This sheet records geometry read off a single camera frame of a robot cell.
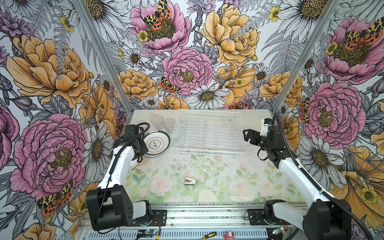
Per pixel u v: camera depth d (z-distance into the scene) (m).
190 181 0.85
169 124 1.08
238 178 0.87
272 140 0.64
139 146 0.67
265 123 0.74
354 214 0.64
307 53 0.89
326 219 0.40
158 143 0.99
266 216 0.68
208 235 0.70
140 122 0.77
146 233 0.71
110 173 0.45
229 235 0.65
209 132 1.06
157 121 1.11
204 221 0.75
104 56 0.89
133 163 0.78
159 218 0.75
